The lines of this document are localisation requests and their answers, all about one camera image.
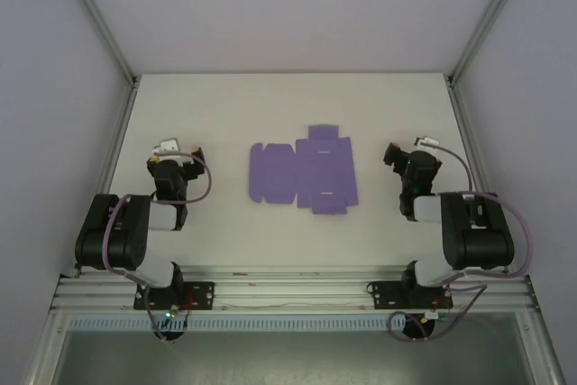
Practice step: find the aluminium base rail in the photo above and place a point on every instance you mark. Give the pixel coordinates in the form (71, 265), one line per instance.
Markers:
(293, 288)

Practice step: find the purple paper box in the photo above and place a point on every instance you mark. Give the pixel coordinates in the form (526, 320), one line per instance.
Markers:
(315, 168)

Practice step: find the aluminium frame post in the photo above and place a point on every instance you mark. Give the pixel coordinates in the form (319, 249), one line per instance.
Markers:
(489, 15)
(97, 17)

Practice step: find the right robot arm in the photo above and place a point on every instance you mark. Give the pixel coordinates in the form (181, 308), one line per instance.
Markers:
(478, 241)

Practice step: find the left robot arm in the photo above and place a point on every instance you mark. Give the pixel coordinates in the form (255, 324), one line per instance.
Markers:
(112, 231)

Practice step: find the aluminium table side rail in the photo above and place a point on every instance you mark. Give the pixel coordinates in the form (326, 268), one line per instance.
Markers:
(464, 132)
(119, 132)

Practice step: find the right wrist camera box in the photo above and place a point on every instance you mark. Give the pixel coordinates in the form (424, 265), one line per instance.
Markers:
(426, 140)

